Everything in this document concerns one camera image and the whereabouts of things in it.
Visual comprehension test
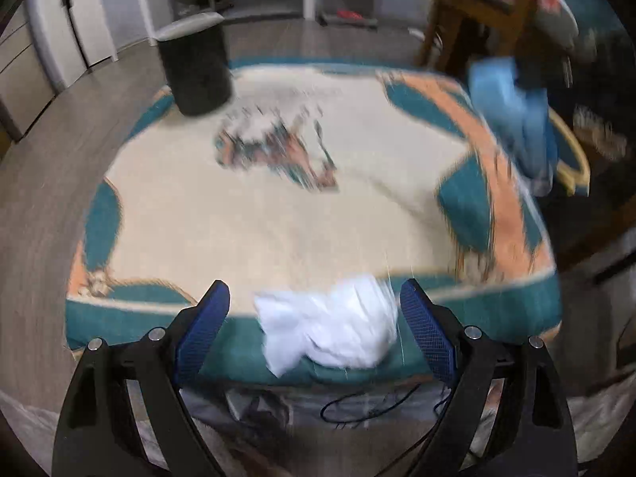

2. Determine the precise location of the pale blue seat cushion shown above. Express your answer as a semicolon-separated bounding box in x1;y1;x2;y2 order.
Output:
537;0;580;50

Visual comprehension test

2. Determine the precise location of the white door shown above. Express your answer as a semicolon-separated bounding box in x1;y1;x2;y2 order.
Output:
27;0;120;93

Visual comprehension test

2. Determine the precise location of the dark cup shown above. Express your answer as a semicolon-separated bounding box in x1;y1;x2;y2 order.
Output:
156;11;234;117

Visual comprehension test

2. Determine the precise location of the beige cabinet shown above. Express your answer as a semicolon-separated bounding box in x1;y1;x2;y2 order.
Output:
0;10;55;142

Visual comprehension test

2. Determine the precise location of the black cable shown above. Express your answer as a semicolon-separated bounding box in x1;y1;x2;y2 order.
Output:
320;382;453;430

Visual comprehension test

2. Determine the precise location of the wooden chair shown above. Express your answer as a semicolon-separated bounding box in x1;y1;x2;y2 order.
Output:
417;0;545;73

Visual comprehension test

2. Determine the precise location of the white tissue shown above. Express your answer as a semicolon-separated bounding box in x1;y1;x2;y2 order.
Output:
253;274;401;377

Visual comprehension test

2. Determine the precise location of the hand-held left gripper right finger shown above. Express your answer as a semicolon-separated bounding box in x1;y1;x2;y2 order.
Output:
400;278;580;477

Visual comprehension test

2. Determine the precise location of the blue face mask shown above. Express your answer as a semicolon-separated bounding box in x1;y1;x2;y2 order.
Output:
468;56;560;194

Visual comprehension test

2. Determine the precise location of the blue bin with cream rim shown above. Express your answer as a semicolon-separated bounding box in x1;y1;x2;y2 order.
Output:
547;109;592;197

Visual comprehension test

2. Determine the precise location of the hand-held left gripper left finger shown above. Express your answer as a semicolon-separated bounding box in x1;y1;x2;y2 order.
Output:
51;279;232;477

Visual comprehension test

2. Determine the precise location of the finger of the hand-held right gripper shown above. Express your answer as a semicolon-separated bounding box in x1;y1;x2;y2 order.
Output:
514;52;550;91

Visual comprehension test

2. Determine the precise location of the white power strip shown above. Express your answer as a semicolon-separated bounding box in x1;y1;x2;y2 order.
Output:
407;27;443;45

